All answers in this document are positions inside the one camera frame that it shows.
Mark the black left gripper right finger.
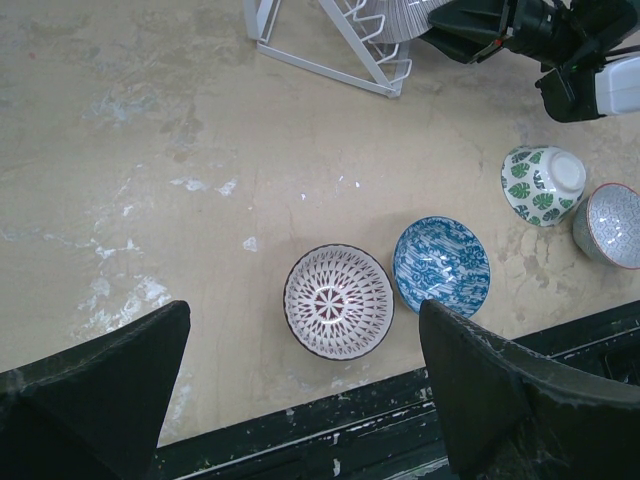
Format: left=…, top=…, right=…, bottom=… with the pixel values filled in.
left=419, top=300, right=639, bottom=479

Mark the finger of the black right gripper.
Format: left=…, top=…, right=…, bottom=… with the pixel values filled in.
left=419, top=28, right=503, bottom=64
left=429, top=0, right=510, bottom=30

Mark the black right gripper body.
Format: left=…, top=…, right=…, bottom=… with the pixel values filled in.
left=501, top=0, right=580, bottom=67

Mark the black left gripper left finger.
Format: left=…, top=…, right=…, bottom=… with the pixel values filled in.
left=1, top=301, right=190, bottom=479

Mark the purple striped bowl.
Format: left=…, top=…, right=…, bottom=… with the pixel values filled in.
left=364, top=0, right=447, bottom=44

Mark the white wire dish rack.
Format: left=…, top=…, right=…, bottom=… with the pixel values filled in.
left=242, top=1, right=412, bottom=98

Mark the green leaf pattern bowl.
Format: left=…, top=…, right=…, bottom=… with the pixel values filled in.
left=501, top=145, right=587, bottom=227

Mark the blue floral pattern bowl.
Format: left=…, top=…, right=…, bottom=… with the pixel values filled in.
left=392, top=216, right=491, bottom=318

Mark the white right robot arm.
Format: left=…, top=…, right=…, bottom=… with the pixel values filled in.
left=420, top=1, right=639, bottom=123

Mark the maroon lattice pattern bowl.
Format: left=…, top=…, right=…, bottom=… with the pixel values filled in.
left=283, top=244, right=395, bottom=361

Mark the grey bowl red rim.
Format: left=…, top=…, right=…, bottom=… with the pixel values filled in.
left=572, top=183, right=639, bottom=270

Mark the black table front rail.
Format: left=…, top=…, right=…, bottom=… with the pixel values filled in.
left=147, top=302, right=639, bottom=479

